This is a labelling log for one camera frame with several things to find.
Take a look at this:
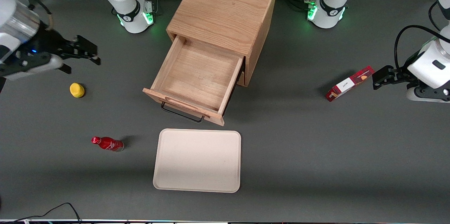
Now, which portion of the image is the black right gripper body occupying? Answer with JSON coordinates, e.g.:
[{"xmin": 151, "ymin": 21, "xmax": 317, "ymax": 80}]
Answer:
[{"xmin": 0, "ymin": 24, "xmax": 77, "ymax": 78}]

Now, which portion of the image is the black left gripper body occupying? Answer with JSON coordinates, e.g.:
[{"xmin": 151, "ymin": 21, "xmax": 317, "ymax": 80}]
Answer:
[{"xmin": 396, "ymin": 68, "xmax": 420, "ymax": 87}]

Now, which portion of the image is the wooden drawer with tray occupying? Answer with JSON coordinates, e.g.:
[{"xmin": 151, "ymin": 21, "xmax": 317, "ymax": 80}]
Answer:
[{"xmin": 142, "ymin": 35, "xmax": 245, "ymax": 126}]

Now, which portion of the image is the wooden drawer cabinet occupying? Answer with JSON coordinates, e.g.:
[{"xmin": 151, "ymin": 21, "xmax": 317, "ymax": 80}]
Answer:
[{"xmin": 166, "ymin": 0, "xmax": 278, "ymax": 87}]

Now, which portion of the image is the yellow lemon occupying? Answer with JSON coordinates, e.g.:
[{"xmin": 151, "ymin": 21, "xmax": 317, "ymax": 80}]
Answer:
[{"xmin": 70, "ymin": 82, "xmax": 85, "ymax": 98}]

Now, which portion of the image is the red plaid cookie box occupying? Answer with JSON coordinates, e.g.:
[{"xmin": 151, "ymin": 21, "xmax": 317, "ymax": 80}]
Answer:
[{"xmin": 326, "ymin": 65, "xmax": 375, "ymax": 102}]

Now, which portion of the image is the red soda bottle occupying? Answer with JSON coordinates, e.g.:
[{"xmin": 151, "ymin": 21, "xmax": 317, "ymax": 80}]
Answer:
[{"xmin": 91, "ymin": 136, "xmax": 124, "ymax": 152}]

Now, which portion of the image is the beige plastic tray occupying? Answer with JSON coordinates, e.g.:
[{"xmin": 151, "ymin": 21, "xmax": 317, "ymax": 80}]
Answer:
[{"xmin": 153, "ymin": 128, "xmax": 242, "ymax": 193}]

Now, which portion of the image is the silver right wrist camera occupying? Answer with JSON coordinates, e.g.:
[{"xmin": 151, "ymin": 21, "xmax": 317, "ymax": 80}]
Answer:
[{"xmin": 5, "ymin": 55, "xmax": 64, "ymax": 81}]

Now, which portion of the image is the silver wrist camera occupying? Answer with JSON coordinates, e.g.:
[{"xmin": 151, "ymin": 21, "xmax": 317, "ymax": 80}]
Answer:
[
  {"xmin": 406, "ymin": 86, "xmax": 450, "ymax": 103},
  {"xmin": 5, "ymin": 55, "xmax": 64, "ymax": 81}
]

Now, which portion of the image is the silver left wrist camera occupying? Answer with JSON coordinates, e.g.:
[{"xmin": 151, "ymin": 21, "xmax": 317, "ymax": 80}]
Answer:
[{"xmin": 406, "ymin": 86, "xmax": 450, "ymax": 103}]

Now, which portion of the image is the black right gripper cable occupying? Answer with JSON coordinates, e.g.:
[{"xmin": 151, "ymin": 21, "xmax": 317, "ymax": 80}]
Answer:
[{"xmin": 0, "ymin": 0, "xmax": 55, "ymax": 31}]

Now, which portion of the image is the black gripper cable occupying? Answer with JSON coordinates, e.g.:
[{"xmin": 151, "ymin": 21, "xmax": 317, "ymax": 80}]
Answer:
[
  {"xmin": 0, "ymin": 0, "xmax": 55, "ymax": 31},
  {"xmin": 394, "ymin": 25, "xmax": 450, "ymax": 73}
]

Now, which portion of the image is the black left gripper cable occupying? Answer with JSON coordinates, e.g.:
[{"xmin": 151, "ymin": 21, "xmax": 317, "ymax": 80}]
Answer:
[{"xmin": 394, "ymin": 25, "xmax": 450, "ymax": 73}]

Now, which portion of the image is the black left arm link cable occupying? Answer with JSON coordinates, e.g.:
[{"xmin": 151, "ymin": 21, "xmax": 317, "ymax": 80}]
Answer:
[{"xmin": 427, "ymin": 1, "xmax": 441, "ymax": 29}]

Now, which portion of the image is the black wire drawer handle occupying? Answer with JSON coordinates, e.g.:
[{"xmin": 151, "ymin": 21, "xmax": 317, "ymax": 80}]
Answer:
[{"xmin": 161, "ymin": 101, "xmax": 205, "ymax": 123}]

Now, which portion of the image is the black cable at table edge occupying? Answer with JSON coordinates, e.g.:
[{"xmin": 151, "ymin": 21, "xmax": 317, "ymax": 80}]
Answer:
[{"xmin": 0, "ymin": 202, "xmax": 82, "ymax": 224}]

